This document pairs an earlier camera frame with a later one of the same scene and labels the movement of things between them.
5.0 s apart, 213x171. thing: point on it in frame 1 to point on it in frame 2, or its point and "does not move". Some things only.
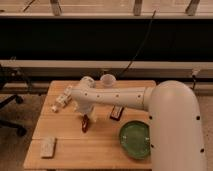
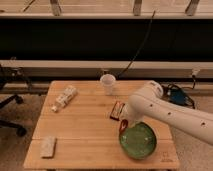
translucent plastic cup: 108,80 does not move
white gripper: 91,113 to 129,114
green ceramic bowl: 135,139 does not move
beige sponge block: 47,146 does not move
